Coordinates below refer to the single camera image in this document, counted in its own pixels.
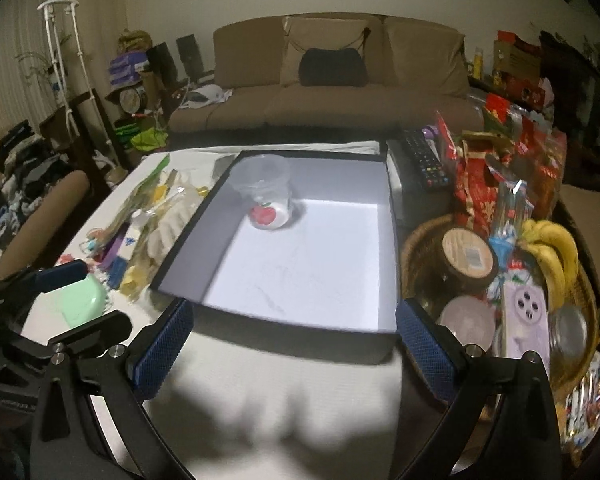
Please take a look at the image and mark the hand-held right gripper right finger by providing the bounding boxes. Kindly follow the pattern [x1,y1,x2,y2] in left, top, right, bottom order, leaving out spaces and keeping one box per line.
[395,299,566,480]

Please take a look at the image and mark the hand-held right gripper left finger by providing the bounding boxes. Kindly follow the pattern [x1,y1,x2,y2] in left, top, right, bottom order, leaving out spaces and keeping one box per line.
[30,299,195,480]

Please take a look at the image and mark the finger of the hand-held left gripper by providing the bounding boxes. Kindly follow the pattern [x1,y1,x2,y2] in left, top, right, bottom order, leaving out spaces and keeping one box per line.
[46,311,134,362]
[0,259,90,322]

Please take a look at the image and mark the mint green case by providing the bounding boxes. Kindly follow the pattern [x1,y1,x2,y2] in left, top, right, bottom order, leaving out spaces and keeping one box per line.
[60,272,109,329]

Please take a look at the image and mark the black storage box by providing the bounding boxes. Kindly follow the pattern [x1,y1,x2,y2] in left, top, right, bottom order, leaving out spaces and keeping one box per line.
[150,149,399,334]

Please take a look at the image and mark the person's left forearm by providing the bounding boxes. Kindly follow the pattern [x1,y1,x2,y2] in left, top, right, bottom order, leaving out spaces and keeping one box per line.
[0,412,31,480]

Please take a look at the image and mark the tan armchair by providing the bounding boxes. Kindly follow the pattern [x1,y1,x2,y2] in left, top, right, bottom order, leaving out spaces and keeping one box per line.
[0,170,91,281]

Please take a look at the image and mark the packaged snack tray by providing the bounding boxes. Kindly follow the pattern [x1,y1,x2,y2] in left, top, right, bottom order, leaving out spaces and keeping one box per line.
[500,280,552,362]

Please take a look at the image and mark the pile of clothes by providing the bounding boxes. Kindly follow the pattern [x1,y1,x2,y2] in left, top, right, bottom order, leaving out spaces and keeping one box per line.
[0,120,72,261]

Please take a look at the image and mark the dark jar with tan lid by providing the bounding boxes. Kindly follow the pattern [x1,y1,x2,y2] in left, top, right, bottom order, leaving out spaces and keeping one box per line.
[437,227,501,292]

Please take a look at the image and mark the brown wicker basket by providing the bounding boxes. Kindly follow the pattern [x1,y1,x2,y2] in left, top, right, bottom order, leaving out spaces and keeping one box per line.
[400,215,600,411]

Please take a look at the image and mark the clear plastic bag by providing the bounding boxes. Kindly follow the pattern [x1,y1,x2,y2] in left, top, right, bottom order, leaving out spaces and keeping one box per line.
[87,155,217,307]

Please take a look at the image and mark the blue foil packet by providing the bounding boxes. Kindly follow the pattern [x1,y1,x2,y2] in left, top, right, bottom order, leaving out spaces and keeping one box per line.
[489,230,522,272]

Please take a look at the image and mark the dark grey box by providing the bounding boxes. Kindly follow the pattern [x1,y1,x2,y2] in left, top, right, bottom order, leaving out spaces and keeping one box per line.
[385,139,461,231]

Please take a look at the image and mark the green bags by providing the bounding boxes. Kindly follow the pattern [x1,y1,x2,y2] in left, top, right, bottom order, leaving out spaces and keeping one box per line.
[115,117,169,154]

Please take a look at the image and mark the bunch of bananas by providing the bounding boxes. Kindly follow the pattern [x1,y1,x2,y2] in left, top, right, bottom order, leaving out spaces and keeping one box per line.
[520,218,580,312]

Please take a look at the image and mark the colourful patterned plate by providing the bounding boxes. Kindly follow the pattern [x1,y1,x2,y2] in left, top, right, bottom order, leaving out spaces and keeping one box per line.
[562,350,600,452]

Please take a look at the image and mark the clear cup with apple print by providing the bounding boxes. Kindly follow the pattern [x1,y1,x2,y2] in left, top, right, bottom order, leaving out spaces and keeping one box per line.
[231,155,301,231]

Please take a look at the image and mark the pile of red snack packets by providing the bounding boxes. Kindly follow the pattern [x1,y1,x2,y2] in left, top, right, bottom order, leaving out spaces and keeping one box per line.
[432,92,569,227]

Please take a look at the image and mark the round tin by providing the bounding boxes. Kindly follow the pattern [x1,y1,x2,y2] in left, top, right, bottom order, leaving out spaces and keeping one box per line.
[119,85,149,114]

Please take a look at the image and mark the black remote control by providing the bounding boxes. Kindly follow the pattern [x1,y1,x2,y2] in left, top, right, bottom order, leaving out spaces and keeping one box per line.
[397,129,452,192]

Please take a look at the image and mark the green houseplant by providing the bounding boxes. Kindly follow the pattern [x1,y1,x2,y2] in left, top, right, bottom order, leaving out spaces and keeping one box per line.
[15,35,72,92]

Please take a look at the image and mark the stack of purple boxes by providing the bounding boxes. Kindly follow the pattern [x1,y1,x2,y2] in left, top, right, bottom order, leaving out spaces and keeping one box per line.
[109,51,149,89]

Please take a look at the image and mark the white cloth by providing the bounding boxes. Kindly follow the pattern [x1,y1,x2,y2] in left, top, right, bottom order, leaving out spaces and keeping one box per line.
[182,86,234,110]

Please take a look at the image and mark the white stand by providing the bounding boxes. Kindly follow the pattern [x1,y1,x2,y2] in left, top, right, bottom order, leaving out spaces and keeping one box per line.
[36,0,89,137]

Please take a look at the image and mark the black speaker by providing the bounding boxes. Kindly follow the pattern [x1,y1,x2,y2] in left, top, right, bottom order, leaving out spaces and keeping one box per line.
[176,34,201,81]

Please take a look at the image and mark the brown sofa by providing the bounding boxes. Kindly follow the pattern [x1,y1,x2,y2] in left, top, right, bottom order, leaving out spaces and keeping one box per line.
[167,14,483,137]

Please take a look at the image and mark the dark cushion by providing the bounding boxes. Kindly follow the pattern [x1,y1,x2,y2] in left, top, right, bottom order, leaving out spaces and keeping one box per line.
[299,48,369,87]

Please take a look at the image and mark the cardboard box with red print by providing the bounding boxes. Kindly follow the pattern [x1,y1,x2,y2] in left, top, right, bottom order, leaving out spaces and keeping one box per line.
[494,40,544,87]

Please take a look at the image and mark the dark wooden cabinet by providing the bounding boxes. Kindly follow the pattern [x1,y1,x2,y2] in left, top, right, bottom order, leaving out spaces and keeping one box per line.
[540,30,600,127]

